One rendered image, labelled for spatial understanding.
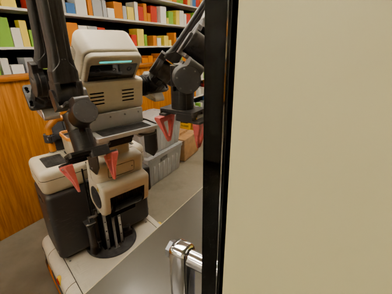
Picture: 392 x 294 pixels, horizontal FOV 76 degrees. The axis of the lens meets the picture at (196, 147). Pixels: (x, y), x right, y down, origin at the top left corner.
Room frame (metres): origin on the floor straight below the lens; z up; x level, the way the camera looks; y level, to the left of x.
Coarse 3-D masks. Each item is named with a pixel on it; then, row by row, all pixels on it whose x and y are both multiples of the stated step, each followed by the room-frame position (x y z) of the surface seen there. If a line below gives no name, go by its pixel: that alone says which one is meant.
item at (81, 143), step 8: (88, 128) 0.63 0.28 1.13; (72, 136) 0.60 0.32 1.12; (80, 136) 0.60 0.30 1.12; (88, 136) 0.61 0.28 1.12; (72, 144) 0.60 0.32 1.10; (80, 144) 0.60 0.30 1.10; (88, 144) 0.60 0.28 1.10; (104, 144) 0.62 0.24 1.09; (72, 152) 0.57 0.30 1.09; (80, 152) 0.58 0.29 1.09; (88, 152) 0.59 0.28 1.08
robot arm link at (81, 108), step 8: (80, 96) 0.59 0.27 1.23; (88, 96) 0.60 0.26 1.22; (56, 104) 0.62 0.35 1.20; (64, 104) 0.61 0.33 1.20; (72, 104) 0.59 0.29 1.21; (80, 104) 0.58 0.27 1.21; (88, 104) 0.59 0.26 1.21; (56, 112) 0.64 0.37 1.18; (72, 112) 0.56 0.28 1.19; (80, 112) 0.57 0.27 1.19; (88, 112) 0.58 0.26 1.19; (96, 112) 0.59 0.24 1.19; (72, 120) 0.58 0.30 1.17; (80, 120) 0.56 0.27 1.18; (88, 120) 0.57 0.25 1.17
